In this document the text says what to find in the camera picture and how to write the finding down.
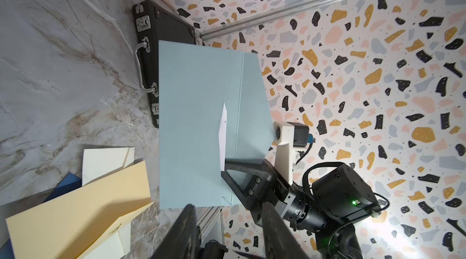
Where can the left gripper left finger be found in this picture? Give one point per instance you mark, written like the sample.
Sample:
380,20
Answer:
181,240

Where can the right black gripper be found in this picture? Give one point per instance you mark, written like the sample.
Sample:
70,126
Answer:
257,184

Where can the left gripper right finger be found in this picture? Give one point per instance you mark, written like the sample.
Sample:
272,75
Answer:
278,240

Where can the yellow envelope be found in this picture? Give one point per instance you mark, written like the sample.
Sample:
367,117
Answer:
73,225

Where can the light teal envelope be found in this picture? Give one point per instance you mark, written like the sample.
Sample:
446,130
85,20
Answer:
212,107

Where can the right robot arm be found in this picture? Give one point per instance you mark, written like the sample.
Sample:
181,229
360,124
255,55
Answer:
330,201

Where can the cream envelope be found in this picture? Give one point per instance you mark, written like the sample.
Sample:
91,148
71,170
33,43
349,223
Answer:
105,164

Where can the dark blue envelope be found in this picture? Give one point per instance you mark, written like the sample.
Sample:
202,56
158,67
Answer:
69,183

